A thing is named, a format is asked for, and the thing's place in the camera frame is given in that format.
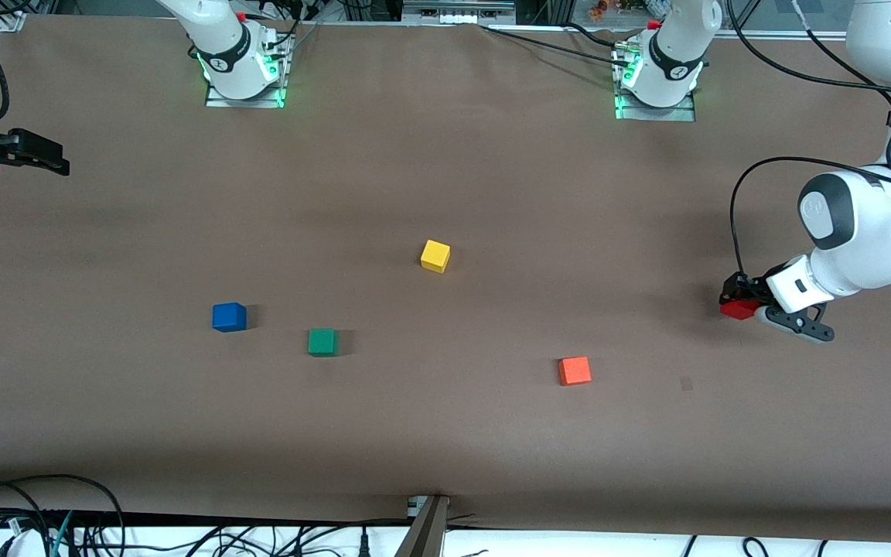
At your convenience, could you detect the metal camera post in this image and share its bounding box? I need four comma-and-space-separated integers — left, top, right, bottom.
395, 495, 450, 557

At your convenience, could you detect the blue block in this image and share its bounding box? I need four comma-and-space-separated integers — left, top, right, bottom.
212, 302, 248, 333

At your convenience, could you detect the aluminium frame rail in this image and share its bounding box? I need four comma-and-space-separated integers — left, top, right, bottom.
712, 29, 850, 41

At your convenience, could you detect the white socket strip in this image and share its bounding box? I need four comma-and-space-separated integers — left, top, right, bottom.
403, 0, 516, 26

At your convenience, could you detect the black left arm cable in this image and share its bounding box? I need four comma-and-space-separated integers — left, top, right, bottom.
726, 0, 891, 279

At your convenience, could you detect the yellow block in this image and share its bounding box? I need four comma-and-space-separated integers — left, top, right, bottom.
420, 239, 452, 274

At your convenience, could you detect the orange block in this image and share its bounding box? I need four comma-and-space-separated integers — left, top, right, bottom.
558, 356, 592, 387

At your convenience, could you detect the black frame bar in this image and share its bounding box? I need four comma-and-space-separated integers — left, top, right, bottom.
0, 507, 415, 535

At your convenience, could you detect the teal cable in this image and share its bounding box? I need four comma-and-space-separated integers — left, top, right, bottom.
49, 511, 75, 557

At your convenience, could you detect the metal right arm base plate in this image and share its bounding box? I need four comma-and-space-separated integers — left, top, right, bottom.
204, 31, 289, 109

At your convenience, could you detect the black looped cable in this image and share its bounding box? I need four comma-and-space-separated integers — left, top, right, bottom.
0, 473, 125, 557

